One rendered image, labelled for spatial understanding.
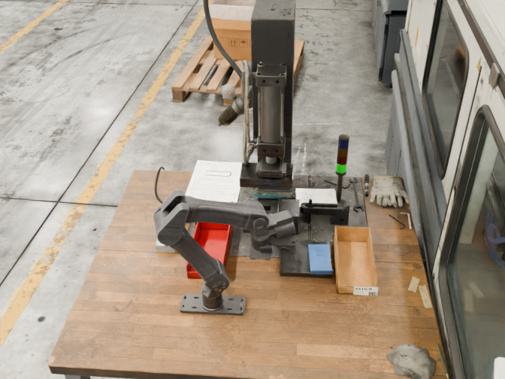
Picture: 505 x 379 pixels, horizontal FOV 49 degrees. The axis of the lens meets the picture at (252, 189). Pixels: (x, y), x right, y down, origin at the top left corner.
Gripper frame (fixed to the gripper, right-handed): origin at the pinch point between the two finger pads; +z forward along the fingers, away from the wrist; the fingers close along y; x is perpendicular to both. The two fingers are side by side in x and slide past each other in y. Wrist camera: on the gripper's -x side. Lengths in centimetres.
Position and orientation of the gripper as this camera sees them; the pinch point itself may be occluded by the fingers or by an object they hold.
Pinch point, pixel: (261, 250)
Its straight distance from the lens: 178.5
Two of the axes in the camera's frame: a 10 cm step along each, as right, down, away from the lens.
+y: 0.4, -9.3, 3.8
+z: 0.2, 3.8, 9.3
